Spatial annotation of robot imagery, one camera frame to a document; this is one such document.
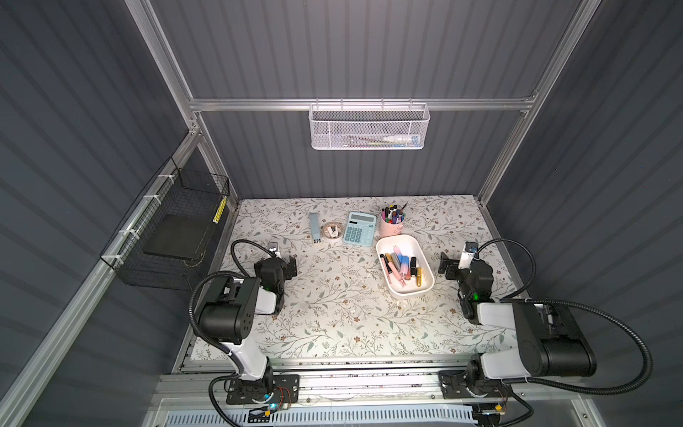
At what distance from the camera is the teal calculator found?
107cm

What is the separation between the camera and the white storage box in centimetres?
90

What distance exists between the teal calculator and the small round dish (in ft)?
0.07

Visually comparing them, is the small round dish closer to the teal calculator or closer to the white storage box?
the teal calculator

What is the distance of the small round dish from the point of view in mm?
1076
